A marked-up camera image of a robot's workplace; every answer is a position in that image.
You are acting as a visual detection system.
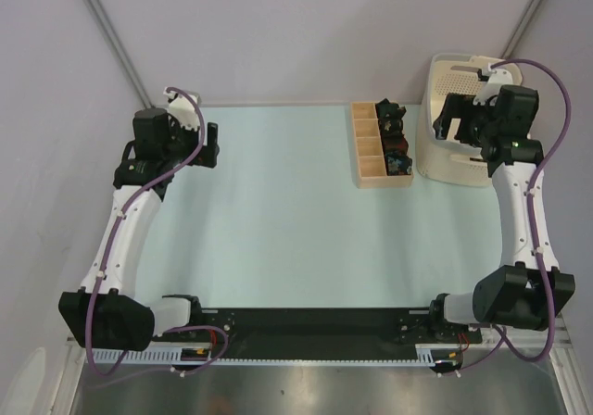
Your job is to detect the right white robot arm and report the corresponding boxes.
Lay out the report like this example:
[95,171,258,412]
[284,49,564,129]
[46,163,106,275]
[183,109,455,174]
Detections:
[427,84,575,342]

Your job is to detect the purple cable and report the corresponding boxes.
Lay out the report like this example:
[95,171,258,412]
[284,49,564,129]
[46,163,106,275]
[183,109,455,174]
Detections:
[85,85,231,379]
[433,58,572,379]

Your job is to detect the aluminium frame rail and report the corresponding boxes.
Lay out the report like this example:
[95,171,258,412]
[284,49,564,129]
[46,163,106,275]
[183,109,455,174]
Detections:
[479,317,572,356]

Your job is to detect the wooden divided organizer box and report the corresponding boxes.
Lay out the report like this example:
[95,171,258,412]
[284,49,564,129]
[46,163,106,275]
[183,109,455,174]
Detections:
[350,102,414,189]

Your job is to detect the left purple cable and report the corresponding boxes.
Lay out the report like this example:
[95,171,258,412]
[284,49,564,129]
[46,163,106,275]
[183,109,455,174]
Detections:
[85,85,231,379]

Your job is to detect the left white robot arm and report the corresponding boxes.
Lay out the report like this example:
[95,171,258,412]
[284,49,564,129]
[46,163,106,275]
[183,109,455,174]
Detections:
[58,99,219,351]

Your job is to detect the rolled blue patterned tie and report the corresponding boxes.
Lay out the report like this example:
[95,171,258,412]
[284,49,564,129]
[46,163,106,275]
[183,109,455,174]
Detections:
[385,154,412,176]

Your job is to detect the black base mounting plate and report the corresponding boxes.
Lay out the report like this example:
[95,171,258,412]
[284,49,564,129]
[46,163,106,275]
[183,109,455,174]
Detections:
[152,306,483,363]

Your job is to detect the grey slotted cable duct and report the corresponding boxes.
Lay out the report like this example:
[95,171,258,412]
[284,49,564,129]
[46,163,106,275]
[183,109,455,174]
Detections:
[93,346,211,365]

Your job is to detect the rolled red patterned tie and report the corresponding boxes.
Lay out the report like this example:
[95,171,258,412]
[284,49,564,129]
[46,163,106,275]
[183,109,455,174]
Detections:
[381,135,409,156]

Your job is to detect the rolled dark tie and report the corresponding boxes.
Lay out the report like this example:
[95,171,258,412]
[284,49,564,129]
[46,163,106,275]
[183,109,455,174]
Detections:
[378,117,404,137]
[375,98,407,119]

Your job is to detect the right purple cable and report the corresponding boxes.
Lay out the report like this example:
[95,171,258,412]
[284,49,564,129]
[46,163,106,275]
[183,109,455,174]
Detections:
[433,58,572,379]

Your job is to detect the rolled dark tie top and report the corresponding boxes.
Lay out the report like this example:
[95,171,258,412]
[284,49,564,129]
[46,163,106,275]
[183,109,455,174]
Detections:
[375,98,407,119]

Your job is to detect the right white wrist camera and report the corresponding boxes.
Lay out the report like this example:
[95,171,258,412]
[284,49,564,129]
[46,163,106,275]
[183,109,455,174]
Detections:
[473,63,513,106]

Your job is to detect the cream plastic laundry basket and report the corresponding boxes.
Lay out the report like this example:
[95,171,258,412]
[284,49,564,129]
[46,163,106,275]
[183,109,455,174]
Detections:
[415,53,523,187]

